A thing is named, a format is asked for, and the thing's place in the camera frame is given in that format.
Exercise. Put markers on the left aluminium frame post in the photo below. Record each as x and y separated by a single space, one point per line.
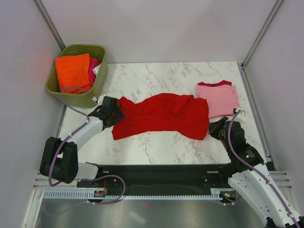
49 23

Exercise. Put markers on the aluminium frame post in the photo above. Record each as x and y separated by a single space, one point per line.
49 23
262 32

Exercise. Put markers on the aluminium rail right of table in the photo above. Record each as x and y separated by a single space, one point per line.
258 121

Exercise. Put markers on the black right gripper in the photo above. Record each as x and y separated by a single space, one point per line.
213 126

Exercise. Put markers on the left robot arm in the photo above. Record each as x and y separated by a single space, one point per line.
60 156

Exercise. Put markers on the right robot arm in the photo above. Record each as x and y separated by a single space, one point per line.
248 175

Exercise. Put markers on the white garment in bin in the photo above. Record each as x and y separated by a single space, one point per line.
96 69

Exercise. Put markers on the orange t-shirt in bin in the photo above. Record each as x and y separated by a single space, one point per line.
72 73

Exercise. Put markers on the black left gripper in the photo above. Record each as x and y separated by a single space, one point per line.
119 115

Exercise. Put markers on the grey slotted cable duct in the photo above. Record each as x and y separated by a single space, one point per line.
215 194

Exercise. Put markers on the magenta t-shirt in bin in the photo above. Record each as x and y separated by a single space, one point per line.
93 63

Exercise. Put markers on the right aluminium frame post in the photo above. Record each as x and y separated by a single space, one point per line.
262 32

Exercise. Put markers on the red t-shirt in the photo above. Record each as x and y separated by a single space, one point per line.
164 112

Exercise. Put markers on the folded pink t-shirt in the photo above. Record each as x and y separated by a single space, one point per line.
222 100

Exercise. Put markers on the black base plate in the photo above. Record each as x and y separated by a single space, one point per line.
161 179

